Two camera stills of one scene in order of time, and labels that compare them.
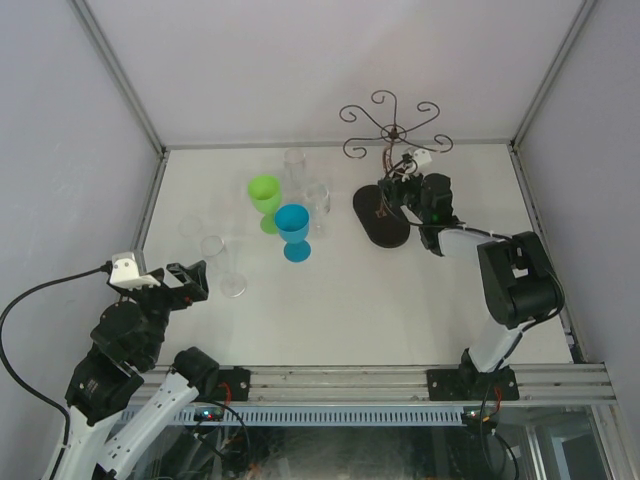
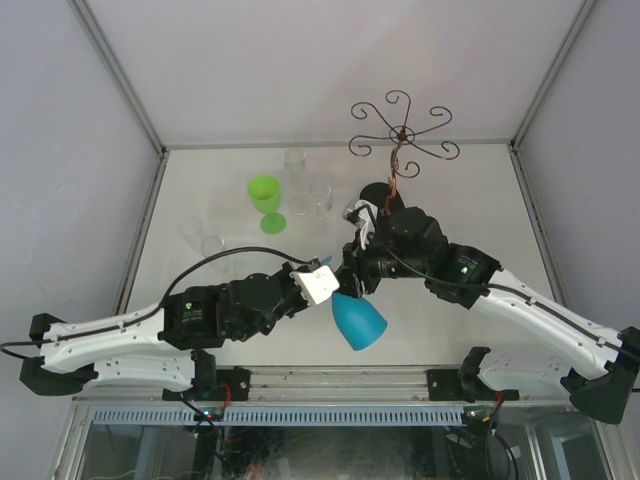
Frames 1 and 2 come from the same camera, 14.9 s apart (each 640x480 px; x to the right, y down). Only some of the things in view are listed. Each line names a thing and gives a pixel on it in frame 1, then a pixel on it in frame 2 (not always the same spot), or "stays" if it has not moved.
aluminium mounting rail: [537, 383] stays
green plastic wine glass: [265, 195] stays
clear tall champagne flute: [295, 161] stays
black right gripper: [394, 186] -> [356, 257]
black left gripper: [182, 295] -> [283, 274]
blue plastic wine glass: [292, 222] -> [359, 321]
